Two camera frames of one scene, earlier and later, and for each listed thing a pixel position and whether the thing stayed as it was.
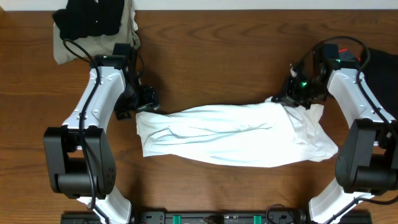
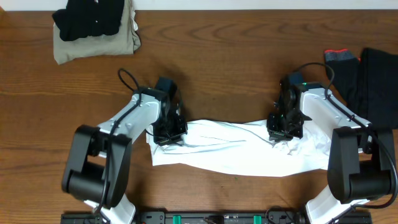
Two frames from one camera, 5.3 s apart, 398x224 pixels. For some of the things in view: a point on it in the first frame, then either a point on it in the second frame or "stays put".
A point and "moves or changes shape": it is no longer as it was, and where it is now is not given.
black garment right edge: x=381 y=71 stays put
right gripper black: x=289 y=99 → x=275 y=132
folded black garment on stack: x=84 y=18 stays put
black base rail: x=206 y=216 stays put
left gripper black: x=147 y=101 → x=170 y=135
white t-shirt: x=260 y=133 moves or changes shape
